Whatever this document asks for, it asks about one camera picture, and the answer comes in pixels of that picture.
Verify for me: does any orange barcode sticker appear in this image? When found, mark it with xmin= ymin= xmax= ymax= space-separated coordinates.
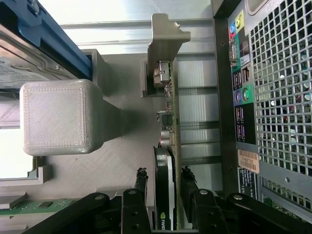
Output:
xmin=237 ymin=148 xmax=260 ymax=174

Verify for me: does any dark grey open PC case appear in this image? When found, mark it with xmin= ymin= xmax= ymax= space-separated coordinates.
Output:
xmin=211 ymin=0 xmax=312 ymax=234

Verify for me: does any green RAM stick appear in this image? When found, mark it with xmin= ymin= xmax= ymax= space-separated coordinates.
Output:
xmin=0 ymin=197 xmax=82 ymax=216

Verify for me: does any grey parts rack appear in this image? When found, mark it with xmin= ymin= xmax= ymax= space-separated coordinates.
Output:
xmin=0 ymin=48 xmax=176 ymax=220

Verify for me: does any silver CPU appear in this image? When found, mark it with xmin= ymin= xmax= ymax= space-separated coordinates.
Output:
xmin=0 ymin=129 xmax=35 ymax=180

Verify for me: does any hard disk with blue bracket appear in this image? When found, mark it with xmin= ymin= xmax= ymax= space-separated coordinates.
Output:
xmin=0 ymin=0 xmax=95 ymax=130

